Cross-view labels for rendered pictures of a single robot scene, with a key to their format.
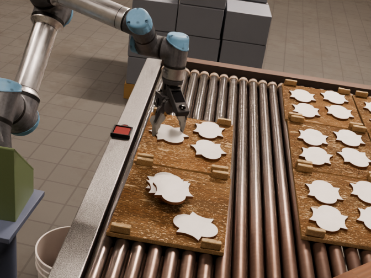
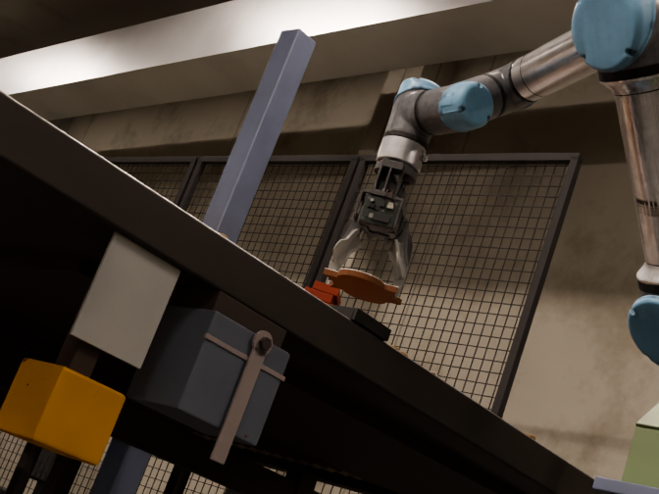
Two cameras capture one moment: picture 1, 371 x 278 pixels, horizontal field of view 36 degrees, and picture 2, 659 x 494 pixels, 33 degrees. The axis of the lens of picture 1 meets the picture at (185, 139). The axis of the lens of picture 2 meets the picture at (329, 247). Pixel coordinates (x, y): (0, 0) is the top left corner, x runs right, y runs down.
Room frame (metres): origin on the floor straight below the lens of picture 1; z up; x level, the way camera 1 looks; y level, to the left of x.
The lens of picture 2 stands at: (3.06, 1.25, 0.58)
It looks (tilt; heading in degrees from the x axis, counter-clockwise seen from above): 16 degrees up; 225
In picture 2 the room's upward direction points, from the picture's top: 21 degrees clockwise
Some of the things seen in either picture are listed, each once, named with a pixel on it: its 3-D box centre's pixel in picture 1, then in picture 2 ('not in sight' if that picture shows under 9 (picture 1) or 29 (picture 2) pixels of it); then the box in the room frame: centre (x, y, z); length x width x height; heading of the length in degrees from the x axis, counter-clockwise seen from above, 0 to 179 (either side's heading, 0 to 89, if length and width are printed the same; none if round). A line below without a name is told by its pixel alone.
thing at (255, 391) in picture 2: not in sight; (211, 378); (2.17, 0.25, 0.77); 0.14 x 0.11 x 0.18; 178
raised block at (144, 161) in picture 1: (144, 161); not in sight; (1.72, 0.13, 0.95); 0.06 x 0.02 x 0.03; 87
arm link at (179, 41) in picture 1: (175, 50); (415, 115); (1.80, 0.07, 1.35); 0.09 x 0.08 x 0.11; 77
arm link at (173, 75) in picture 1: (173, 73); (402, 158); (1.79, 0.07, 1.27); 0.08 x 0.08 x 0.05
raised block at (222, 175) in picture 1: (220, 174); not in sight; (1.71, -0.14, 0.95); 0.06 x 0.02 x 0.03; 87
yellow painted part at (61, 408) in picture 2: not in sight; (89, 342); (2.35, 0.25, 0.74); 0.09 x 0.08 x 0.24; 178
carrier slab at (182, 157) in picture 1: (186, 143); not in sight; (1.94, -0.01, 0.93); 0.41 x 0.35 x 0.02; 178
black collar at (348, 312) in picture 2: (121, 131); (352, 321); (1.97, 0.25, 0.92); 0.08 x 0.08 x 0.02; 88
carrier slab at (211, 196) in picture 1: (174, 204); not in sight; (1.52, 0.01, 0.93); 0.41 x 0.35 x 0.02; 177
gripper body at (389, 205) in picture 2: (169, 94); (385, 201); (1.80, 0.07, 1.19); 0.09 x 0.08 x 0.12; 31
